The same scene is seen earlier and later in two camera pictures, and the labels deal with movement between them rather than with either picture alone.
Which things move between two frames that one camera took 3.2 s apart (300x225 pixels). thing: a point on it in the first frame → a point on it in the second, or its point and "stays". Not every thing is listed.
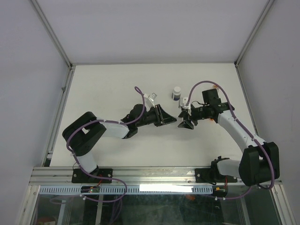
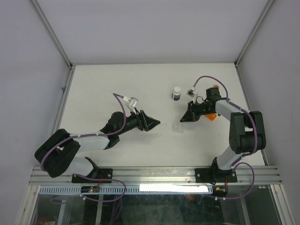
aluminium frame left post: (53, 34) stays
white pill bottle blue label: (176, 95) stays
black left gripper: (162, 117) → (145, 123)
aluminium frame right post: (267, 6) stays
